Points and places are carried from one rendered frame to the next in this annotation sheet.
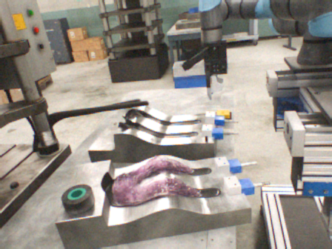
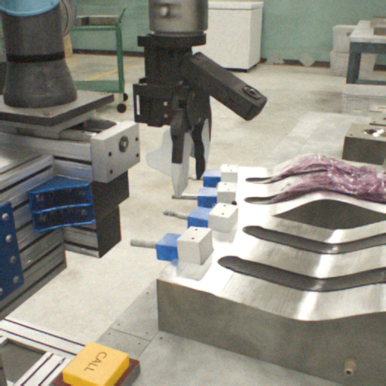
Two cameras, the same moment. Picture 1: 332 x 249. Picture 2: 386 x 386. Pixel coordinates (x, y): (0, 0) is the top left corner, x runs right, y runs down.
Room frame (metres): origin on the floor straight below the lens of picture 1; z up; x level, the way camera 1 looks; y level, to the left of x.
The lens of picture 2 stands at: (1.67, -0.08, 1.28)
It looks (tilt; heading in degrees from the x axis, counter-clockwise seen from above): 24 degrees down; 189
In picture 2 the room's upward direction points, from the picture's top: straight up
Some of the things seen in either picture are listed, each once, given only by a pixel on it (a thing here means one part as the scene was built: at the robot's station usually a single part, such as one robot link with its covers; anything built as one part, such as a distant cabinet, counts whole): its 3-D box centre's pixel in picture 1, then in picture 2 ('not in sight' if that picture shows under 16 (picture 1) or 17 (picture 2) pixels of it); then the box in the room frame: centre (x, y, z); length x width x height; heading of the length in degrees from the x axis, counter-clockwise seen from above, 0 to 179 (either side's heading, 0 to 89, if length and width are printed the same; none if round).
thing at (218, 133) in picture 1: (220, 133); (197, 219); (0.92, -0.19, 0.89); 0.13 x 0.05 x 0.05; 75
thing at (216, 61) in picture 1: (215, 58); (173, 80); (1.03, -0.21, 1.15); 0.09 x 0.08 x 0.12; 75
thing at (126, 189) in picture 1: (153, 178); (335, 174); (0.69, 0.06, 0.90); 0.26 x 0.18 x 0.08; 92
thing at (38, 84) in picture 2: not in sight; (38, 75); (0.71, -0.56, 1.09); 0.15 x 0.15 x 0.10
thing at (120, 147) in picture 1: (155, 132); (352, 284); (1.05, 0.05, 0.87); 0.50 x 0.26 x 0.14; 75
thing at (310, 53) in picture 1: (316, 49); not in sight; (1.18, -0.68, 1.09); 0.15 x 0.15 x 0.10
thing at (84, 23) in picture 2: not in sight; (81, 59); (-3.23, -2.01, 0.50); 0.98 x 0.55 x 1.01; 104
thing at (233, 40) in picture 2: not in sight; (206, 35); (-6.01, -1.08, 0.47); 1.52 x 0.77 x 0.94; 79
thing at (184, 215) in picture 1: (154, 190); (333, 192); (0.68, 0.06, 0.86); 0.50 x 0.26 x 0.11; 92
